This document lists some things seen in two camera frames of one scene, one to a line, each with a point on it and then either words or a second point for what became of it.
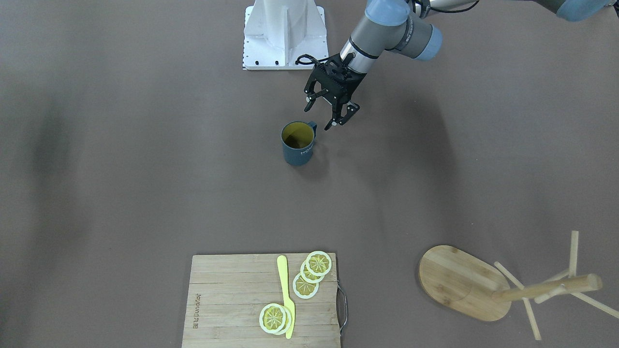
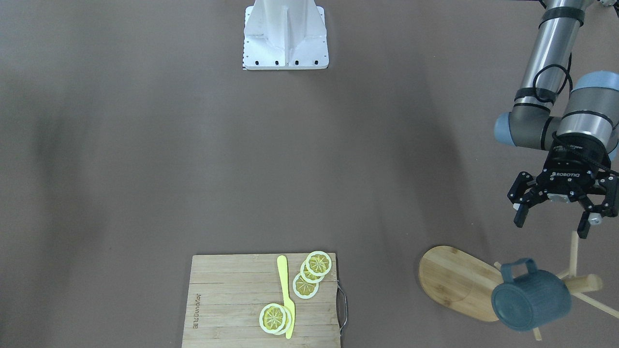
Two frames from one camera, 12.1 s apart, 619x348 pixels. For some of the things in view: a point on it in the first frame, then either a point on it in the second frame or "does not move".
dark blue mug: x=297 y=140 -> x=535 y=299
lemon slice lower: x=274 y=318 does not move
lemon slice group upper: x=305 y=285 does not move
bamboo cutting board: x=227 y=292 does not move
